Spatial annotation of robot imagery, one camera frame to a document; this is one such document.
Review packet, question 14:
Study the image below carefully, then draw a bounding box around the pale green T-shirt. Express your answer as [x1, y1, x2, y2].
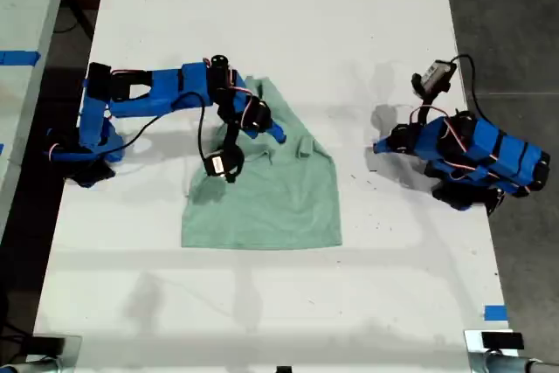
[181, 75, 343, 252]

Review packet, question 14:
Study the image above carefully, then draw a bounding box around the grey metal tube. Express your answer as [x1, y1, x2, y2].
[483, 351, 559, 373]
[0, 356, 63, 373]

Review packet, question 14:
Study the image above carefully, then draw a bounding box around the black camera cable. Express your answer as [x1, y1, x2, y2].
[107, 92, 215, 167]
[451, 54, 484, 117]

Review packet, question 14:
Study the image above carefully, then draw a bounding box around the black camera stalk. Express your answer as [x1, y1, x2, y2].
[416, 92, 434, 126]
[220, 100, 242, 156]

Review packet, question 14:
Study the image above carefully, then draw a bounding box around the square blue tape piece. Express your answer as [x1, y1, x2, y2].
[483, 304, 509, 322]

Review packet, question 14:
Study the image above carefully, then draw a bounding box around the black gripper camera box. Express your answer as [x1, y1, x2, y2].
[411, 59, 459, 98]
[203, 147, 245, 185]

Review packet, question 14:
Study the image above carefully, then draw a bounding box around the long blue tape strip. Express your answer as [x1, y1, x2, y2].
[0, 50, 42, 67]

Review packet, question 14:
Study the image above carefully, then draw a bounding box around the metal clamp with black box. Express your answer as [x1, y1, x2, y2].
[31, 334, 83, 373]
[463, 328, 526, 373]

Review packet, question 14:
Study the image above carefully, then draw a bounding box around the white side table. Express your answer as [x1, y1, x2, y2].
[0, 0, 73, 225]

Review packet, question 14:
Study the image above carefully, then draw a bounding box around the thin black floor cable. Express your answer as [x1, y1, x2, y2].
[54, 0, 95, 41]

